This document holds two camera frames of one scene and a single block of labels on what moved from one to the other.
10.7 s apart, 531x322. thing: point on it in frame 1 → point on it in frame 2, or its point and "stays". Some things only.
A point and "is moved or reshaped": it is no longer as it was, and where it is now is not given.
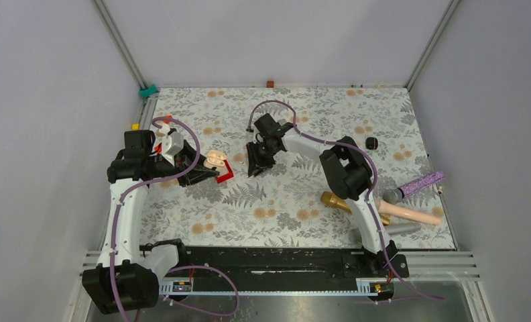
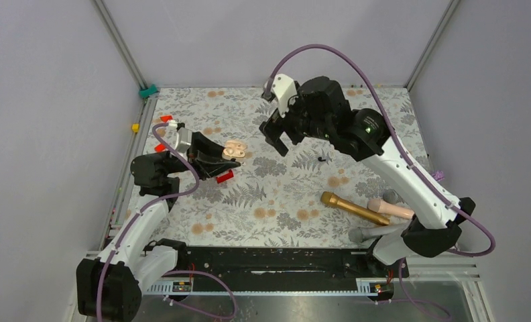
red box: [226, 176] stays
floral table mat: [285, 208] stays
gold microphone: [342, 203] stays
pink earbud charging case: [214, 158] is moved or reshaped
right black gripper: [253, 155] → [274, 127]
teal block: [146, 92] stays
